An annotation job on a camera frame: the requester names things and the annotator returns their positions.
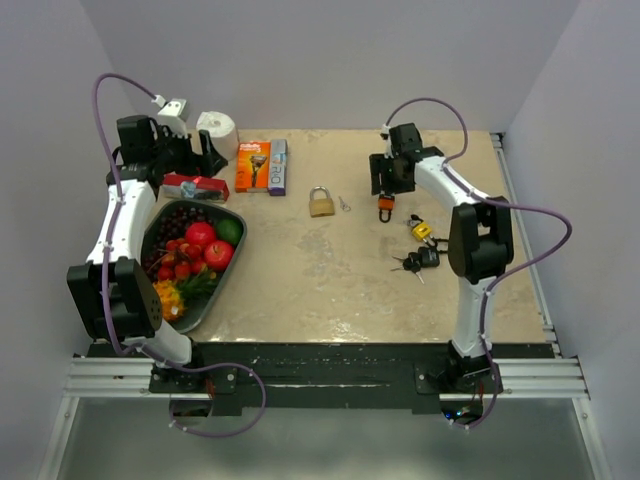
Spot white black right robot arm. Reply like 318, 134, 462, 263
369, 123, 514, 393

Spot orange razor box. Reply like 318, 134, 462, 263
235, 141, 271, 193

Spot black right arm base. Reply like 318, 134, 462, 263
413, 342, 503, 426

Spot dark grey fruit tray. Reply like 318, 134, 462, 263
142, 200, 247, 334

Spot green lime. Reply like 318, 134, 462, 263
214, 218, 244, 247

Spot orange spiky fruit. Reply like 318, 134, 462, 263
153, 280, 186, 322

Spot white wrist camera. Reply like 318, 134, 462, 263
380, 124, 390, 141
152, 95, 190, 138

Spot yellow padlock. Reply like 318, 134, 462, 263
407, 214, 432, 243

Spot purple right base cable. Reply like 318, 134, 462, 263
448, 349, 502, 431

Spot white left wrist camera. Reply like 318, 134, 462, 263
152, 95, 190, 138

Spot red toothpaste box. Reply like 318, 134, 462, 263
161, 173, 230, 203

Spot red strawberries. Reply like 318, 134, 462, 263
149, 238, 207, 282

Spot white toilet paper roll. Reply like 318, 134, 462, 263
196, 111, 239, 161

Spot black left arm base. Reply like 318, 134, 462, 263
149, 364, 251, 417

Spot small silver key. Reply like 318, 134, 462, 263
338, 196, 351, 212

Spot brass padlock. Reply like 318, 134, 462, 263
309, 186, 335, 218

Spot dark red grape bunch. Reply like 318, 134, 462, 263
142, 203, 214, 269

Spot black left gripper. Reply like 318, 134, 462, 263
150, 125, 227, 178

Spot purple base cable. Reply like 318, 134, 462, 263
149, 359, 268, 440
448, 349, 502, 431

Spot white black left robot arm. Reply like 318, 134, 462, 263
66, 115, 226, 392

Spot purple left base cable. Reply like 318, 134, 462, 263
149, 359, 268, 440

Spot red apple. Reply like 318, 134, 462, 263
203, 240, 235, 271

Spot green leaves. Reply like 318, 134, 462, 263
176, 270, 219, 302

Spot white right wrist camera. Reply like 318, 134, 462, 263
380, 124, 390, 141

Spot black padlock with keys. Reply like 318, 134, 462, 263
392, 238, 448, 285

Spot orange padlock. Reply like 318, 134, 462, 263
378, 194, 395, 223

